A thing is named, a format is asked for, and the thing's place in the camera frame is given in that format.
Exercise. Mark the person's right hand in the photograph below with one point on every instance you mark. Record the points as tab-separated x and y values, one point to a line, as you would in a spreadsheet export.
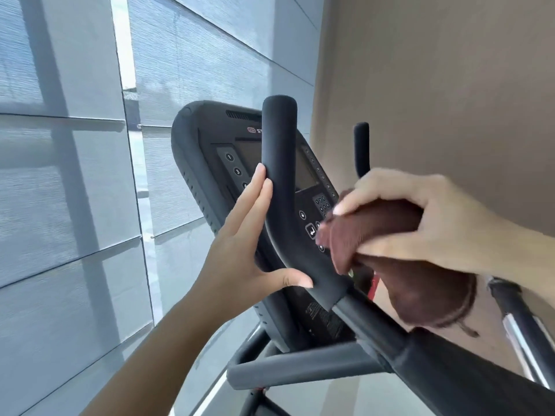
455	229

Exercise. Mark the person's left hand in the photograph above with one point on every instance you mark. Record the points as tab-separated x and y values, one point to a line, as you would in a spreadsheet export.
232	272

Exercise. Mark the person's left middle finger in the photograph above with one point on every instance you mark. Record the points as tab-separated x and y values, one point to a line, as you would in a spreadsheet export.
245	197

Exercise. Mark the person's right thumb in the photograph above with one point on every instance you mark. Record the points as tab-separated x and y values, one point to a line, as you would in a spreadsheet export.
390	247

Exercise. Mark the person's left thumb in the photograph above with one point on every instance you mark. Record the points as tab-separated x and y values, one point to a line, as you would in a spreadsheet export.
289	279

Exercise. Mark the brown cleaning cloth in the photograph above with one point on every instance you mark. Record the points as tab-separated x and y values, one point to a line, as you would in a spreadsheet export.
416	290

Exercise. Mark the person's left forearm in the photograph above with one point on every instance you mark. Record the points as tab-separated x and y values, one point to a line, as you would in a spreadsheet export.
160	363

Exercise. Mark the person's right forearm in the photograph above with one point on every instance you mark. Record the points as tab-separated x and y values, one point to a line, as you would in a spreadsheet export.
527	259

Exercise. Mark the black exercise machine console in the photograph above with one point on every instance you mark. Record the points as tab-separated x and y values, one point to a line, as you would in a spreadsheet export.
208	138

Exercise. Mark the wide grey roller blind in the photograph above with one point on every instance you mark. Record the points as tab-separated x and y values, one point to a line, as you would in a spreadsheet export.
60	203

